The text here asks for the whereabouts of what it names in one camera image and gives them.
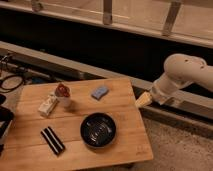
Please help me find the black ceramic bowl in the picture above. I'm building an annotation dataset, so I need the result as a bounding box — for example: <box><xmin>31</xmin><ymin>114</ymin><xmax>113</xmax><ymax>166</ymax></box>
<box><xmin>80</xmin><ymin>113</ymin><xmax>116</xmax><ymax>148</ymax></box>

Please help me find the black white striped block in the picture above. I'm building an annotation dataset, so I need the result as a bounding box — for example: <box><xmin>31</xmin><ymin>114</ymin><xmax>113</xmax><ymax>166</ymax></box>
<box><xmin>41</xmin><ymin>127</ymin><xmax>65</xmax><ymax>156</ymax></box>

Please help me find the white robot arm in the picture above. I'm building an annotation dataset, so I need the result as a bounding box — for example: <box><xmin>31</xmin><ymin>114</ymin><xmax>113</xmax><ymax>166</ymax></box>
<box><xmin>135</xmin><ymin>53</ymin><xmax>213</xmax><ymax>108</ymax></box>

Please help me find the blue sponge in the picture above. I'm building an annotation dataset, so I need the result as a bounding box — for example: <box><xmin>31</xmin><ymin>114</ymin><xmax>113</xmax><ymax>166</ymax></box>
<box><xmin>91</xmin><ymin>86</ymin><xmax>109</xmax><ymax>100</ymax></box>

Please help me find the white cup with red object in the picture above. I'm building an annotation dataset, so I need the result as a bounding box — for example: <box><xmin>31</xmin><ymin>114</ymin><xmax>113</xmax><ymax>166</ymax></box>
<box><xmin>55</xmin><ymin>83</ymin><xmax>71</xmax><ymax>107</ymax></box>

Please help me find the white cardboard box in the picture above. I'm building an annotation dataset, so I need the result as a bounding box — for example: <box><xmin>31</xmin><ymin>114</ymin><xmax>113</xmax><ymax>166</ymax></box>
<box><xmin>38</xmin><ymin>94</ymin><xmax>58</xmax><ymax>117</ymax></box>

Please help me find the black device at left edge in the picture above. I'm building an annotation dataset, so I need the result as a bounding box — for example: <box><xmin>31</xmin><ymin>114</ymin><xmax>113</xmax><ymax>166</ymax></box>
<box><xmin>0</xmin><ymin>94</ymin><xmax>14</xmax><ymax>155</ymax></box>

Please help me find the black cable loop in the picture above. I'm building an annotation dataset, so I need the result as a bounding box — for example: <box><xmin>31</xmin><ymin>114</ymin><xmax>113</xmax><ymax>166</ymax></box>
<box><xmin>0</xmin><ymin>73</ymin><xmax>26</xmax><ymax>94</ymax></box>

